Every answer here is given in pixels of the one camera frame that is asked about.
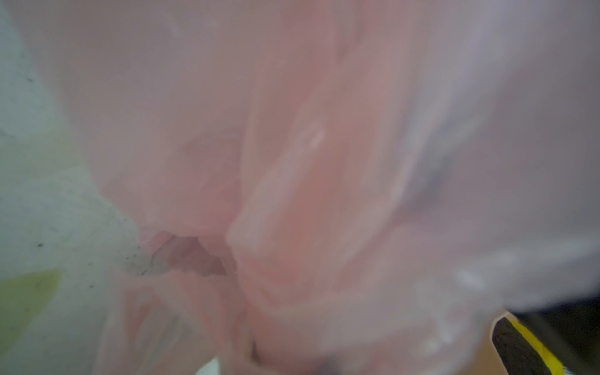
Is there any yellow fake banana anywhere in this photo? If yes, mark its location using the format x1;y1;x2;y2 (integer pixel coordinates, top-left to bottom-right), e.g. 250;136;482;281
505;313;567;375

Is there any pink printed plastic bag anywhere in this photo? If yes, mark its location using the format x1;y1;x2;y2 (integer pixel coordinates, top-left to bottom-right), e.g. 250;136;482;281
7;1;599;374

